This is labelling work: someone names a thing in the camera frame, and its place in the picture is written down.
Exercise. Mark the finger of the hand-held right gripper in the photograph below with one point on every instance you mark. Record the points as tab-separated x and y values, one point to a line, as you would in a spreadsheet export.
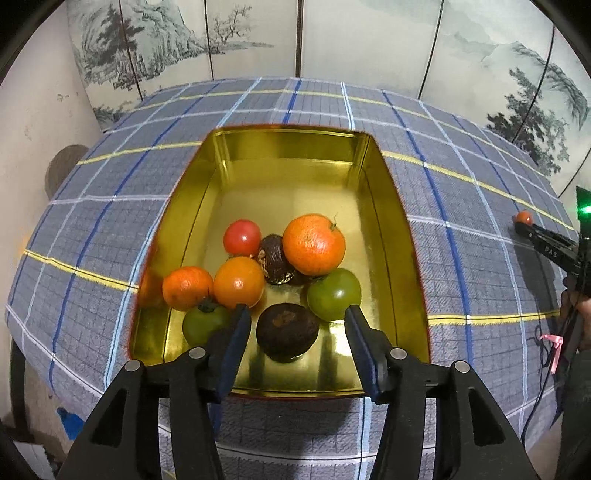
549	251
558	239

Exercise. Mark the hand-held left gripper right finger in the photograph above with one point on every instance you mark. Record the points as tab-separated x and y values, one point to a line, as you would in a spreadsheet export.
364	355

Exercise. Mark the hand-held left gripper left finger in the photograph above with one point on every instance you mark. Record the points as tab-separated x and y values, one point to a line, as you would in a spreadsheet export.
233	350

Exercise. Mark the red tomato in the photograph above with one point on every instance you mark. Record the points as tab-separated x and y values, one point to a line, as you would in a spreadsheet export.
242	237
523	217

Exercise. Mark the green tomato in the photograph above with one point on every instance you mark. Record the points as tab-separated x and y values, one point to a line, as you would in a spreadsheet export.
333	295
201	323

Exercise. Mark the round dark brown fruit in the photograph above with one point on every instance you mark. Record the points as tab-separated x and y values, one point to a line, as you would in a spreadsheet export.
287	331

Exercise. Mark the smooth yellow-orange tangerine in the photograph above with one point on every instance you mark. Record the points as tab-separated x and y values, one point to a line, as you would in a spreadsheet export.
238	282

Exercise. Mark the deep orange tangerine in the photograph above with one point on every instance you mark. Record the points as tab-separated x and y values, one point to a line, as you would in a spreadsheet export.
187	287

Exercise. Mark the tangerine with green stem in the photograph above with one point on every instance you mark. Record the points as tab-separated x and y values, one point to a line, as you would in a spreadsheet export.
314	244

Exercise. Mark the red and gold tin box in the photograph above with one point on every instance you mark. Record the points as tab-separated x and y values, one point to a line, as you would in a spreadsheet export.
286	184

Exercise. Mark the person's right hand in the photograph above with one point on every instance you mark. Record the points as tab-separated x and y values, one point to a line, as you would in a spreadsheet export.
579	307

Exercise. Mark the pink ribbon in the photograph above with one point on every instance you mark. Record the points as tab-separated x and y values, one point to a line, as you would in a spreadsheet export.
551	344

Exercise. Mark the person's dark clothing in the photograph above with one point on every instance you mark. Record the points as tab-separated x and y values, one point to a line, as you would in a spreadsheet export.
575	397

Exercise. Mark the blue plaid tablecloth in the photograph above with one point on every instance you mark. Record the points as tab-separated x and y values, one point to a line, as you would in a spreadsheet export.
115	221

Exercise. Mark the blue plastic object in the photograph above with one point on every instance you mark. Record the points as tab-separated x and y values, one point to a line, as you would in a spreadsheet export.
71	422

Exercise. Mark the dark round object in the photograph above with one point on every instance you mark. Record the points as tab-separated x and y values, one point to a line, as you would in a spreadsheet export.
64	168

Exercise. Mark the painted landscape folding screen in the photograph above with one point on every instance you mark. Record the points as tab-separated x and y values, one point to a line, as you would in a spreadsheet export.
369	41

